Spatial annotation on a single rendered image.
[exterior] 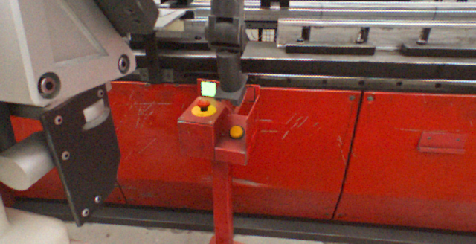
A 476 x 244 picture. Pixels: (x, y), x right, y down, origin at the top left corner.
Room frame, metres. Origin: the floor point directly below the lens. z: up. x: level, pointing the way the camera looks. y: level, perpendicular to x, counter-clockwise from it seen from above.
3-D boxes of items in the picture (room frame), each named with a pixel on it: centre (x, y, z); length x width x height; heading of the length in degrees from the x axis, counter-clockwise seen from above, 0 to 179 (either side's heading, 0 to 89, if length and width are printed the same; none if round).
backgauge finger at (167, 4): (1.32, 0.27, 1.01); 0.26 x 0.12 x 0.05; 174
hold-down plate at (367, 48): (1.04, -0.32, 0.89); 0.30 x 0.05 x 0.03; 84
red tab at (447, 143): (0.90, -0.73, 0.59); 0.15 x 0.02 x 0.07; 84
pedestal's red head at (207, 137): (0.78, 0.05, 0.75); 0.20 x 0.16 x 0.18; 74
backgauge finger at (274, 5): (1.28, -0.15, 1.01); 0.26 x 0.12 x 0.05; 174
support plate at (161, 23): (1.01, 0.29, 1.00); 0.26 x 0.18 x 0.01; 174
